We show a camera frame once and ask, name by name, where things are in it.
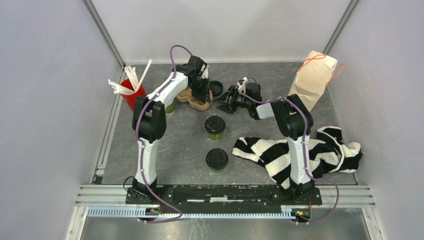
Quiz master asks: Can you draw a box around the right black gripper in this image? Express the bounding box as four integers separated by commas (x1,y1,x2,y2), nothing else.
212,84,251,114

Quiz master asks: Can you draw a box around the white wrapped straws bundle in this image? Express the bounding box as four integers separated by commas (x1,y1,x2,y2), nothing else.
108,59,152,96

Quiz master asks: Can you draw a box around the black white striped cloth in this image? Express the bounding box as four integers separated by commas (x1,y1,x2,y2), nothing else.
232,126,363,190

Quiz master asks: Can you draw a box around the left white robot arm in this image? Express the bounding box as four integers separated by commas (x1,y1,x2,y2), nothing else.
132,62,212,204

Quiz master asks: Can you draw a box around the brown paper bag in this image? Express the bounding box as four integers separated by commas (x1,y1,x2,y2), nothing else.
288,50,347,111

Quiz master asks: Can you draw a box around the black coffee lid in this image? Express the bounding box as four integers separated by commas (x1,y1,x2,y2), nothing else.
205,148,229,167
204,115,226,135

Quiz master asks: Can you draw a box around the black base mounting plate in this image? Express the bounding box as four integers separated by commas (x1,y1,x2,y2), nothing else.
125,184,323,216

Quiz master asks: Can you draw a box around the aluminium frame rail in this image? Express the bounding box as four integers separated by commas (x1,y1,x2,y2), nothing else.
66,184,385,240

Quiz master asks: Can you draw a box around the stack of black lids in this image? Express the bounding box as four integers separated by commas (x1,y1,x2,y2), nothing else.
209,80,224,98

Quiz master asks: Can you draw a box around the green paper coffee cup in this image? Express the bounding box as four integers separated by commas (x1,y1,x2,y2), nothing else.
209,166,225,173

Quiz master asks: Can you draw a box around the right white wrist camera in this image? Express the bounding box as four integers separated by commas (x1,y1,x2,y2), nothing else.
236,77,249,95

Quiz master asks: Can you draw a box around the brown cardboard cup carrier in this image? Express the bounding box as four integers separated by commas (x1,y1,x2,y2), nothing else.
175,87,211,111

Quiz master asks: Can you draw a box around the red plastic cup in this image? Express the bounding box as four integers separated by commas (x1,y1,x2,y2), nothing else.
120,78,147,111

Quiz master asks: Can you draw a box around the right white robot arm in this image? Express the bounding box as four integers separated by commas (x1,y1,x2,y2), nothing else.
216,82,315,204

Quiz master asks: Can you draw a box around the stack of paper cups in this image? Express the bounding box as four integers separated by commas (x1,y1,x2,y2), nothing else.
165,101,175,115

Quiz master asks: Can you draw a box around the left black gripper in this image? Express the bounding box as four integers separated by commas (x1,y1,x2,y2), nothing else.
189,76,211,104

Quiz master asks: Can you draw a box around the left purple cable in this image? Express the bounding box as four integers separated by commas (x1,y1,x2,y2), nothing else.
136,44,194,224

